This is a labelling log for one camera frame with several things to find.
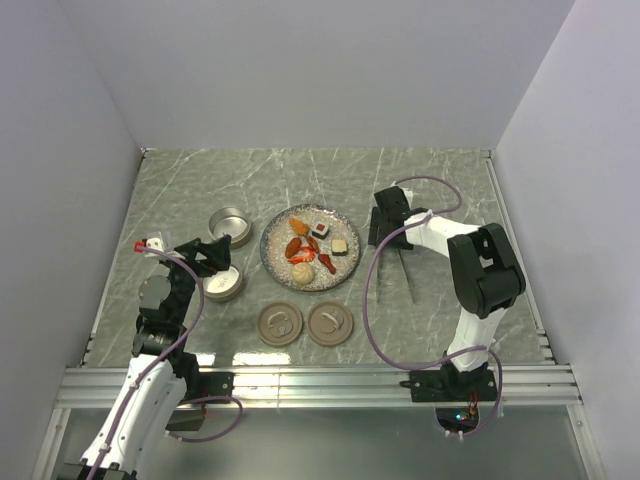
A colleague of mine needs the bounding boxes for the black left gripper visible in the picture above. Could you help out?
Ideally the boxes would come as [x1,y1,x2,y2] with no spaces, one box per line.
[163,234,230,324]

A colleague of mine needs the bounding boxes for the metal serving tongs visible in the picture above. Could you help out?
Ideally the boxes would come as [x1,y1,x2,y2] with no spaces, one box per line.
[375,246,416,305]

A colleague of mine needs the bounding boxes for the red chicken drumstick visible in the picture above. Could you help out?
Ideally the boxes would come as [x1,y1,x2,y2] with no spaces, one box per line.
[317,254,336,275]

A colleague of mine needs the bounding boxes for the red sushi roll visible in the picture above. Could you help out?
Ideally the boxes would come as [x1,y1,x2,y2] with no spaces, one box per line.
[311,222,330,239]

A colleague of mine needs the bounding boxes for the white steamed bun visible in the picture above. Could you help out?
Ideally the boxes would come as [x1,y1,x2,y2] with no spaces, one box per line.
[291,263,315,285]

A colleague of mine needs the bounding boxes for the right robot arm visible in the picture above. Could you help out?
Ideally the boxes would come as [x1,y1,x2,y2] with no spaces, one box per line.
[368,185,526,403]

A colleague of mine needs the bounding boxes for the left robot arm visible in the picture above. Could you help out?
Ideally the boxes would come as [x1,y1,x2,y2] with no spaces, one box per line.
[57,234,240,479]

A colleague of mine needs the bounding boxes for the far steel lunch tin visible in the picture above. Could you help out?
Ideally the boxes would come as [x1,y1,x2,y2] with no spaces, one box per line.
[208,207,252,249]

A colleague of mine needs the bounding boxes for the steel lunch tin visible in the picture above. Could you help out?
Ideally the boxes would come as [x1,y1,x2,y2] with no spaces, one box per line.
[203,264,244,303]
[208,207,252,249]

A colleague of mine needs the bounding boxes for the near steel lunch tin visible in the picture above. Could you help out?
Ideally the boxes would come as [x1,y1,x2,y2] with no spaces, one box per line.
[203,264,244,303]

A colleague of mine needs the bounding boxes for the brown fried oval piece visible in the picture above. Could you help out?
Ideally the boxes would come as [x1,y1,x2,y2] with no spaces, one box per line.
[285,237,302,259]

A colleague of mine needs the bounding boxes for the speckled ceramic plate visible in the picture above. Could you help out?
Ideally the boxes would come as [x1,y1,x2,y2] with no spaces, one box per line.
[260,204,361,292]

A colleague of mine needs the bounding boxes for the red shrimp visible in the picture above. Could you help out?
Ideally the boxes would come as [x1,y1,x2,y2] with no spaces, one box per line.
[288,247,316,265]

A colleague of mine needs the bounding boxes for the left brown lid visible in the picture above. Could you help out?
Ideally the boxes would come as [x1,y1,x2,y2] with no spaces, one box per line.
[256,301,304,347]

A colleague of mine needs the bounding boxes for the brown lid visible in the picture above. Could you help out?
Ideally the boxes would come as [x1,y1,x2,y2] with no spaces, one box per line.
[256,301,304,347]
[307,301,354,347]

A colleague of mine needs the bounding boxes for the right brown lid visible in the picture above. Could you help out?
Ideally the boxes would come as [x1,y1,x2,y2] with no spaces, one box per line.
[307,301,354,347]

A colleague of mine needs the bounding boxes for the circuit board with led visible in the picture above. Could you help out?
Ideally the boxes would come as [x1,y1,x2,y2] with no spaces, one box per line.
[435,408,480,437]

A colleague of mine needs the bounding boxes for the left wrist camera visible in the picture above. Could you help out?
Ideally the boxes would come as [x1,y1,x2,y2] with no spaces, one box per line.
[134,231,171,258]

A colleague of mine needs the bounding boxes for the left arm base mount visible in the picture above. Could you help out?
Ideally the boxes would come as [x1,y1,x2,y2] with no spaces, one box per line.
[196,371,235,404]

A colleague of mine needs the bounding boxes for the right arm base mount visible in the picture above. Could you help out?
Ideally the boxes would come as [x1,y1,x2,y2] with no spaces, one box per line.
[399,363,498,403]

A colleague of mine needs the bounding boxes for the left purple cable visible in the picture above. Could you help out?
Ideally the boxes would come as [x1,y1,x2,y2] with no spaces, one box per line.
[87,247,245,480]

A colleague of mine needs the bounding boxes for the aluminium frame rail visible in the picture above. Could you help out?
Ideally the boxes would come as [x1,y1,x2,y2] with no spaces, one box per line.
[54,364,582,409]

